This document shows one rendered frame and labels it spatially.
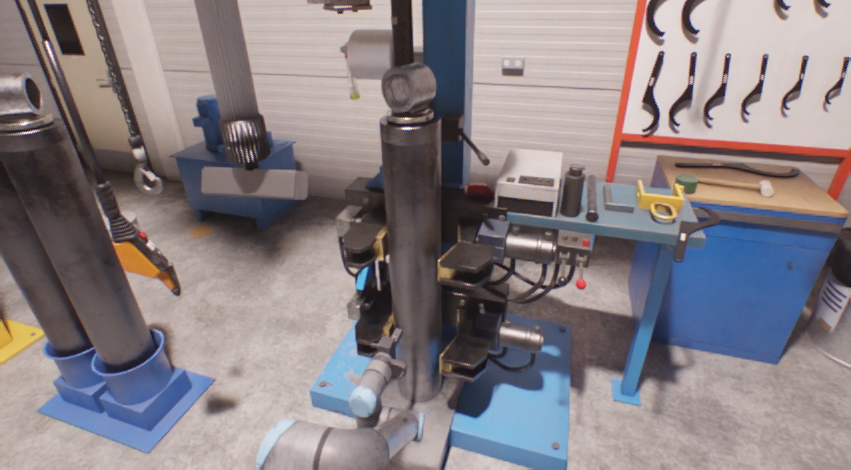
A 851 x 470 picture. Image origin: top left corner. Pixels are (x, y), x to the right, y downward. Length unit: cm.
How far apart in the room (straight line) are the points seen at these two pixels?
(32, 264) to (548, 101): 314
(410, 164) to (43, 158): 131
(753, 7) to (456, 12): 214
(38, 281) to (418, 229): 169
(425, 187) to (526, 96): 206
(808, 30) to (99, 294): 400
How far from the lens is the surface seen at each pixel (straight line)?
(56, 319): 264
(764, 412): 286
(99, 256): 221
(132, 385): 255
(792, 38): 359
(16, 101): 203
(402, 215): 158
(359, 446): 108
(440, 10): 185
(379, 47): 240
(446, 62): 186
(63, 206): 211
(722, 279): 274
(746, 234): 262
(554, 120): 351
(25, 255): 248
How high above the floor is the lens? 190
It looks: 27 degrees down
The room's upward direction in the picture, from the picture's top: 1 degrees counter-clockwise
